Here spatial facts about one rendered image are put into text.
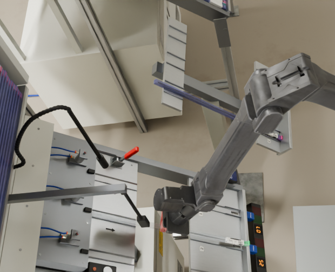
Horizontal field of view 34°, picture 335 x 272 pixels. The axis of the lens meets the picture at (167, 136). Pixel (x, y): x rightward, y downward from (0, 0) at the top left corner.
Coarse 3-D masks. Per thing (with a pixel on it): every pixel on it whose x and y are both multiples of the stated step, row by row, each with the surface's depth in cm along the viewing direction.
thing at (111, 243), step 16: (96, 160) 154; (96, 176) 152; (112, 176) 155; (128, 176) 158; (128, 192) 155; (96, 208) 147; (112, 208) 150; (128, 208) 153; (96, 224) 145; (112, 224) 148; (128, 224) 150; (96, 240) 143; (112, 240) 145; (128, 240) 148; (96, 256) 141; (112, 256) 143; (128, 256) 145
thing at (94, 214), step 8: (96, 216) 145; (104, 216) 146; (112, 216) 147; (120, 216) 148; (136, 224) 150; (152, 224) 152; (160, 224) 153; (192, 232) 157; (200, 232) 159; (216, 240) 161; (224, 240) 161
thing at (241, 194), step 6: (240, 192) 176; (240, 198) 175; (240, 204) 174; (240, 210) 174; (246, 216) 172; (240, 222) 172; (246, 222) 170; (240, 228) 171; (246, 228) 169; (246, 234) 168; (246, 240) 167; (246, 252) 165; (246, 258) 164; (246, 264) 163; (246, 270) 163
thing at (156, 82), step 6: (156, 84) 162; (162, 84) 162; (168, 84) 163; (168, 90) 164; (174, 90) 164; (180, 90) 165; (186, 96) 166; (192, 96) 167; (198, 102) 168; (204, 102) 169; (210, 108) 170; (216, 108) 171; (222, 114) 173; (228, 114) 173
